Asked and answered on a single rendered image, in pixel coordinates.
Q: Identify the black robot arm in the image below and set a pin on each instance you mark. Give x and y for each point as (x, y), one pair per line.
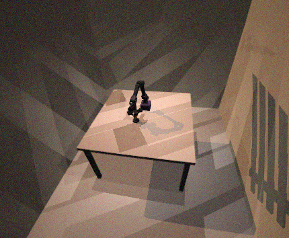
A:
(133, 99)

